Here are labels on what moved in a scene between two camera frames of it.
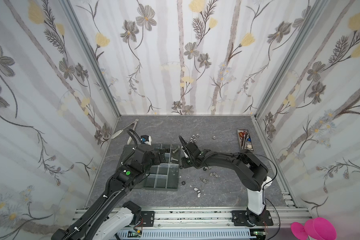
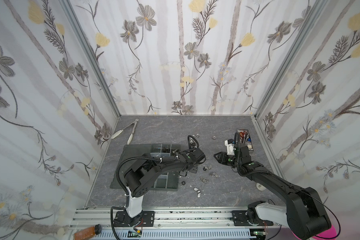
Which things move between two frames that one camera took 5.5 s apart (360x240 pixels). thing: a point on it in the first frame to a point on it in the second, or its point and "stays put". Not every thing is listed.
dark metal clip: (203, 180) stays put
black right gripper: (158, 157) to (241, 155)
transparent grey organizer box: (163, 176) stays put
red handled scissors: (242, 135) stays put
